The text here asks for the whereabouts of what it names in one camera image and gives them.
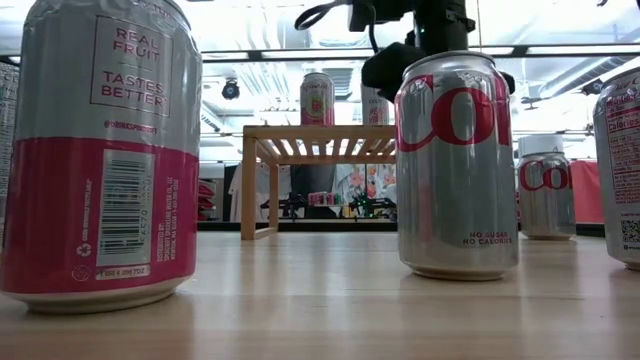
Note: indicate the tall Celsius peach can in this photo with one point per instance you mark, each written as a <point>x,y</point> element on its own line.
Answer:
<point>375,112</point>

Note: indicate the Spindrift can with fruit emblem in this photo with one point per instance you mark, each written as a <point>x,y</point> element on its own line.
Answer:
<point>317,107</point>

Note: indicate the silver Diet Coke can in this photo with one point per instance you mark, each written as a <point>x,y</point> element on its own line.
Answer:
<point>620,175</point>
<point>545,210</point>
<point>455,200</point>

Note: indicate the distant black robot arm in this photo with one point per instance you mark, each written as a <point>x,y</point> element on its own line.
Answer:
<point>370,205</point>
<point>290,204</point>

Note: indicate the wooden slatted shelf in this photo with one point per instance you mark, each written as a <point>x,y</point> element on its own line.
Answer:
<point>310,132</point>

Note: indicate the black overhead beam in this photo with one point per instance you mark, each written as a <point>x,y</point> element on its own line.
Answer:
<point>300,53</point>

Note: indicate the floral hanging shirt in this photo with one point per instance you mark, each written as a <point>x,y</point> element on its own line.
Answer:
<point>356,180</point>

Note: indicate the black hanging garment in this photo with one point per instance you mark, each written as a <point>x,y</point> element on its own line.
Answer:
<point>312,177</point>

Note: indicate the distant row of cans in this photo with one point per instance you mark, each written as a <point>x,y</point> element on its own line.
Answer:
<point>325,199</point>

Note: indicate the white hanging shirt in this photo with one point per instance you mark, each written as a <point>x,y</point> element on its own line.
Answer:
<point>262,190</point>

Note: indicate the black ceiling fixture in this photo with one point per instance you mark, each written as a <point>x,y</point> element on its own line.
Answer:
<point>592,87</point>

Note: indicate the red and white rack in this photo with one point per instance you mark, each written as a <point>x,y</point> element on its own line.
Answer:
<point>206,192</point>

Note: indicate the red panel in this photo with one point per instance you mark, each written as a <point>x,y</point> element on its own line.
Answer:
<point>587,192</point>

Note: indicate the pink and silver Spindrift can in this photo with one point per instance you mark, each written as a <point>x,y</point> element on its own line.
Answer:
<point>100,200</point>

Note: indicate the tall Celsius can black lid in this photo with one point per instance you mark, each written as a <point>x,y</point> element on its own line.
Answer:
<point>6,125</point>

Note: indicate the black ceiling camera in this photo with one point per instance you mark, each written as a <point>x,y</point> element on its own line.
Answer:
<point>230,90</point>

